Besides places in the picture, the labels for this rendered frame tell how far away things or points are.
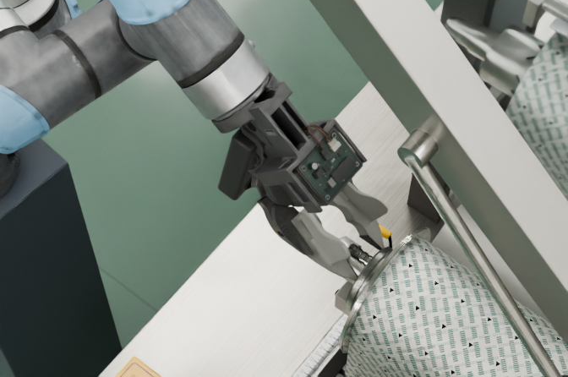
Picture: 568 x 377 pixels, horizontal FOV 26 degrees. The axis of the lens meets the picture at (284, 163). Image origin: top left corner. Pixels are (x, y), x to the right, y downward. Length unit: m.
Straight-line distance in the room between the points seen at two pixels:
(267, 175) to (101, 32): 0.20
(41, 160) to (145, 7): 0.69
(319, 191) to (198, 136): 1.69
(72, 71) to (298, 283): 0.57
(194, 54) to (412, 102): 0.56
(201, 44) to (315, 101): 1.77
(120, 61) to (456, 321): 0.39
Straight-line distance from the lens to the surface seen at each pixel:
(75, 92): 1.15
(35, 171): 1.72
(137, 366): 1.54
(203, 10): 1.08
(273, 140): 1.10
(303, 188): 1.10
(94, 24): 1.16
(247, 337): 1.58
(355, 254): 1.20
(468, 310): 1.15
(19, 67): 1.14
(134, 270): 2.64
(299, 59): 2.90
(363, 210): 1.19
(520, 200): 0.56
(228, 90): 1.09
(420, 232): 1.19
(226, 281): 1.61
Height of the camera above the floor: 2.35
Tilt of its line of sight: 59 degrees down
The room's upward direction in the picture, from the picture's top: straight up
